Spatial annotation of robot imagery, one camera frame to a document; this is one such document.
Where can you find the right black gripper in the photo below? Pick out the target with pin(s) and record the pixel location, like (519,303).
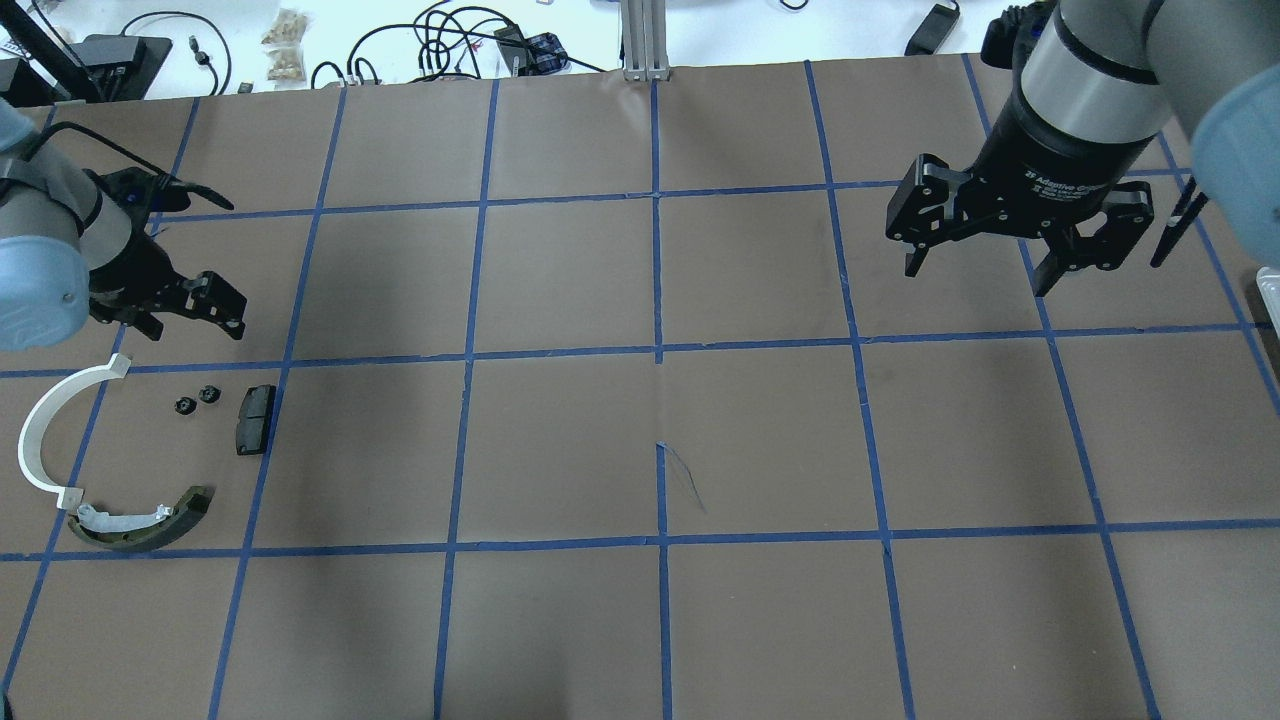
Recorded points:
(1062,160)

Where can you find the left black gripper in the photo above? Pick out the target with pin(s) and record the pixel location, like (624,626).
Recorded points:
(138,277)

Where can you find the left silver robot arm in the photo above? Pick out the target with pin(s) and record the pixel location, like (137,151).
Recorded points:
(75,244)

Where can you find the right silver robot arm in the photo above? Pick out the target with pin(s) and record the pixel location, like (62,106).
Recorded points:
(1093,82)

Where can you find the dark grey brake pad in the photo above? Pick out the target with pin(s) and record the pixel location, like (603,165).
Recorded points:
(254,420)

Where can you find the black power adapter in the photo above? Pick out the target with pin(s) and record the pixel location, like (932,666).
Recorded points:
(936,26)

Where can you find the olive brake shoe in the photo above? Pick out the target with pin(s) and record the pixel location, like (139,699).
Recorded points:
(140,533)

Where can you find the aluminium frame post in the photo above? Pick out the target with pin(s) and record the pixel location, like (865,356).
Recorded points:
(644,40)

